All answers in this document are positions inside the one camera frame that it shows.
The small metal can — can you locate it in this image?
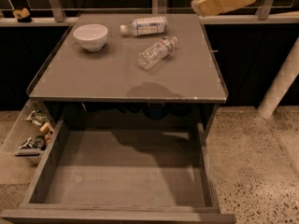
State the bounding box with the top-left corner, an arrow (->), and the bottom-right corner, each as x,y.
34,135 -> 45,148

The metal window rail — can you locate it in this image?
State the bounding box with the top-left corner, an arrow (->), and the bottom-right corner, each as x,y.
1,0 -> 298,27

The clear crushed plastic bottle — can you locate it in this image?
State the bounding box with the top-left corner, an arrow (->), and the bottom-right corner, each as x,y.
136,36 -> 178,71

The yellow and black object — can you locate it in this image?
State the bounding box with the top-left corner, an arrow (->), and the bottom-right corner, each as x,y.
13,7 -> 32,22

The white ceramic bowl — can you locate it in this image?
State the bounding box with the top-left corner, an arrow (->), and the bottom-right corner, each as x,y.
73,24 -> 108,51

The grey cabinet with top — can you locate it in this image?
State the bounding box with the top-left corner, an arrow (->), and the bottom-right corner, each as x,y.
25,13 -> 229,138

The green crumpled wrapper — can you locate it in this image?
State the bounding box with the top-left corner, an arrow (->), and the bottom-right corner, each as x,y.
25,110 -> 48,126

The open grey top drawer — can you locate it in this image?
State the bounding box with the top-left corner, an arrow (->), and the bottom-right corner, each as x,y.
1,105 -> 235,224

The white labelled plastic bottle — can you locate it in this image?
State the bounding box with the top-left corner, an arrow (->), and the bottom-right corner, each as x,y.
120,16 -> 168,36

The clear plastic side bin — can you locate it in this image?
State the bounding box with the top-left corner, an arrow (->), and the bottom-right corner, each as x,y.
3,99 -> 56,165

